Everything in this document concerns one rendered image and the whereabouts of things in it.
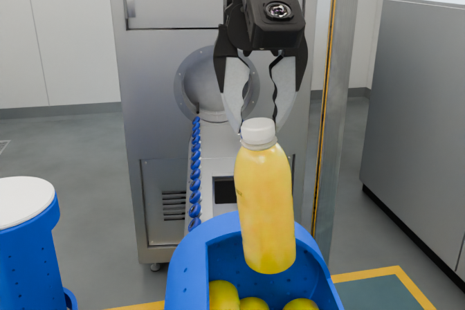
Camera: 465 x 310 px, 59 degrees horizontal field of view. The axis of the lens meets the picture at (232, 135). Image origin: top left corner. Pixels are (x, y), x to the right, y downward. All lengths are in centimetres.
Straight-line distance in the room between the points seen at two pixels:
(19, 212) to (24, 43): 391
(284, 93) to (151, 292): 202
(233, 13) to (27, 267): 96
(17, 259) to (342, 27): 105
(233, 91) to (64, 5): 446
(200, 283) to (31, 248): 68
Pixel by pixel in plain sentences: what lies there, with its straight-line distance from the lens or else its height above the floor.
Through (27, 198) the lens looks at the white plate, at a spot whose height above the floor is 104.
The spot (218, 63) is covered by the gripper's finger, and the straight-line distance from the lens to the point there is 43.
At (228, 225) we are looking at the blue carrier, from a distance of 67.
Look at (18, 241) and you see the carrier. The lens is 118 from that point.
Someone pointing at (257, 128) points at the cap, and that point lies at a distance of 45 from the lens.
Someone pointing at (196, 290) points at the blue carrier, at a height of 120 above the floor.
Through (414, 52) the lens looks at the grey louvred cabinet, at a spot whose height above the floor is 115.
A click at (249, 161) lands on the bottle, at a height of 141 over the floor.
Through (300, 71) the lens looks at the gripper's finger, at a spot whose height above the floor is 151.
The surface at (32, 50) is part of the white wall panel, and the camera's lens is 500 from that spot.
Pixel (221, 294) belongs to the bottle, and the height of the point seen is 113.
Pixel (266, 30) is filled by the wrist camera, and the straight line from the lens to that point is 35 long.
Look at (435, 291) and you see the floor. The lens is 259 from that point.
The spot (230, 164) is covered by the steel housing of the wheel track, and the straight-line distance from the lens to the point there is 154.
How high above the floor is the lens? 161
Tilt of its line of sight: 22 degrees down
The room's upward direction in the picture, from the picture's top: straight up
